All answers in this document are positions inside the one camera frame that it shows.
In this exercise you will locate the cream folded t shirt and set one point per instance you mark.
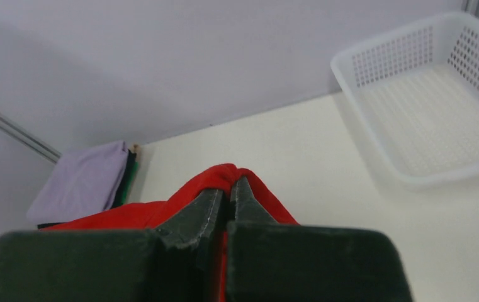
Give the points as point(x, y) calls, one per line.
point(136, 149)

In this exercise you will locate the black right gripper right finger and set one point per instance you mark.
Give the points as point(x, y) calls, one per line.
point(272, 261)

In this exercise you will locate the lavender folded t shirt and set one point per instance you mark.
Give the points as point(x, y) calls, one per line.
point(80, 183)

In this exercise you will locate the white plastic basket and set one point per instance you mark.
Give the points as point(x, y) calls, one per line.
point(415, 90)

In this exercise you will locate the left aluminium frame post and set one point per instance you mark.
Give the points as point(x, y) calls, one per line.
point(37, 145)

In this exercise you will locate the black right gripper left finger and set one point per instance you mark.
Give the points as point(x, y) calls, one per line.
point(174, 261)

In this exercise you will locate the red t shirt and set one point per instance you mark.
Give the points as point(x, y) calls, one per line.
point(136, 216)

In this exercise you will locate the green folded t shirt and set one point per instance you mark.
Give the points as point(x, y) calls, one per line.
point(130, 176)

